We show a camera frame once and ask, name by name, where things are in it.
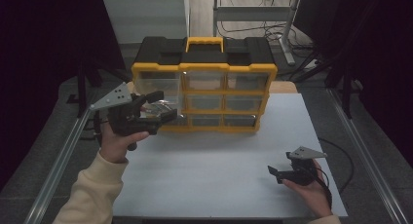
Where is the person's left hand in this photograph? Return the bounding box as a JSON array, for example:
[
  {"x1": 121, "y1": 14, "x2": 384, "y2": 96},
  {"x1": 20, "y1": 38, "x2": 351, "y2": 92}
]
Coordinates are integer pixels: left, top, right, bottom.
[{"x1": 98, "y1": 120, "x2": 151, "y2": 165}]

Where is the grey metal desk frame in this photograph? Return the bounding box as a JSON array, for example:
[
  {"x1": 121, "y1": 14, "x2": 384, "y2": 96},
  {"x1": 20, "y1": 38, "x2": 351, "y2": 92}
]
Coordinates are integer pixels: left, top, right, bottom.
[{"x1": 212, "y1": 0, "x2": 302, "y2": 66}]

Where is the dark curtain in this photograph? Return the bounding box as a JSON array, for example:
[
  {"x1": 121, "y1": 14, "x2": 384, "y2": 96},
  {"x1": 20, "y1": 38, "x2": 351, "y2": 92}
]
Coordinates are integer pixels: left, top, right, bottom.
[
  {"x1": 300, "y1": 0, "x2": 413, "y2": 168},
  {"x1": 0, "y1": 0, "x2": 126, "y2": 191}
]

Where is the left hand-held gripper black cable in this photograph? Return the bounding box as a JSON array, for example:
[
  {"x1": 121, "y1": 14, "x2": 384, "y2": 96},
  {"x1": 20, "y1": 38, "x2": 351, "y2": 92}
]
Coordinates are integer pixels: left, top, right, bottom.
[{"x1": 92, "y1": 109, "x2": 105, "y2": 148}]

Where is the tangle of black floor cables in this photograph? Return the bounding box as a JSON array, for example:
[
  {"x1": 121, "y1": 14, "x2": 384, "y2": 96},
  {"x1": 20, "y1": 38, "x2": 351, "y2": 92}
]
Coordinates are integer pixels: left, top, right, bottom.
[{"x1": 216, "y1": 0, "x2": 315, "y2": 52}]

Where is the black metal stand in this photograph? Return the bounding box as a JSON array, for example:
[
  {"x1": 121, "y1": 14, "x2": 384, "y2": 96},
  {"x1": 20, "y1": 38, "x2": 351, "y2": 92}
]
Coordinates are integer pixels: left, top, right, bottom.
[
  {"x1": 75, "y1": 59, "x2": 131, "y2": 119},
  {"x1": 289, "y1": 50, "x2": 356, "y2": 120}
]

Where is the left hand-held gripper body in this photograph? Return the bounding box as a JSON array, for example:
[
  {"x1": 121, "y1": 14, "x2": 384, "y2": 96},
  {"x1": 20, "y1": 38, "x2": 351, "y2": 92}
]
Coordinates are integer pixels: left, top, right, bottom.
[{"x1": 89, "y1": 82, "x2": 159, "y2": 137}]

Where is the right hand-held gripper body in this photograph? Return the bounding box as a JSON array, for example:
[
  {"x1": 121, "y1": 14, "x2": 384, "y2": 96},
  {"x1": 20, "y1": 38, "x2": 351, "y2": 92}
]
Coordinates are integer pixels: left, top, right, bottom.
[{"x1": 285, "y1": 146, "x2": 329, "y2": 187}]

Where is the yellow black drawer organizer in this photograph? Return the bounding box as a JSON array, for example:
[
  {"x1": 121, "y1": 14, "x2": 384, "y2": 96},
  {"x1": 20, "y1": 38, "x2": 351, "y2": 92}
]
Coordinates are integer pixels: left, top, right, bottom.
[{"x1": 131, "y1": 36, "x2": 279, "y2": 134}]

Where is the hand-held gripper black cable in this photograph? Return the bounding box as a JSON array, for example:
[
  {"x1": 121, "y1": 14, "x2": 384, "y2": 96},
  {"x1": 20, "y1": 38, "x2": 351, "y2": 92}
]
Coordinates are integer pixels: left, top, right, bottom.
[
  {"x1": 92, "y1": 109, "x2": 105, "y2": 148},
  {"x1": 311, "y1": 136, "x2": 356, "y2": 209}
]

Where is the right hand-held gripper black cable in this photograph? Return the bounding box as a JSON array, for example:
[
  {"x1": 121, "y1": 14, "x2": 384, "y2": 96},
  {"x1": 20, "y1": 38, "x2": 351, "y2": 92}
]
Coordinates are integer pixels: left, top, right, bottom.
[{"x1": 311, "y1": 136, "x2": 356, "y2": 209}]

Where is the person's right hand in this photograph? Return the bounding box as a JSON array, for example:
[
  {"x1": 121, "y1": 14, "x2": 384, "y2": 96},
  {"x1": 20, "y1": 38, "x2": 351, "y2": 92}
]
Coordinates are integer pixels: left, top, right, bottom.
[{"x1": 282, "y1": 160, "x2": 333, "y2": 218}]

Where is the grid of clear organizer drawers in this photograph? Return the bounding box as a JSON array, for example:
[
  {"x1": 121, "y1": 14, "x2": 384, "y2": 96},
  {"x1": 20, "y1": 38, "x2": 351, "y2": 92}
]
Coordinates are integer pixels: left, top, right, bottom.
[{"x1": 176, "y1": 70, "x2": 271, "y2": 128}]

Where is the white cabinet panel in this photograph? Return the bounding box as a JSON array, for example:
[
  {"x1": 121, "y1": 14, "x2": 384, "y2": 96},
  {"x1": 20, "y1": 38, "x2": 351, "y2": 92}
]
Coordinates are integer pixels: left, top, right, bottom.
[{"x1": 102, "y1": 0, "x2": 191, "y2": 45}]

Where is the aluminium rail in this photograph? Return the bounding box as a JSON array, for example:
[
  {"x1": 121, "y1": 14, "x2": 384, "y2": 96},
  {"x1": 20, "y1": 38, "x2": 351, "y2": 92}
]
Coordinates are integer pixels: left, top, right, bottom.
[
  {"x1": 23, "y1": 89, "x2": 99, "y2": 224},
  {"x1": 325, "y1": 87, "x2": 409, "y2": 224}
]

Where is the clear plastic drawer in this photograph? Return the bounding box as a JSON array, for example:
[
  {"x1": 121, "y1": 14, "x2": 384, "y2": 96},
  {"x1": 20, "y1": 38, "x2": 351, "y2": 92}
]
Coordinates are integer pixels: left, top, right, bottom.
[{"x1": 134, "y1": 71, "x2": 182, "y2": 126}]

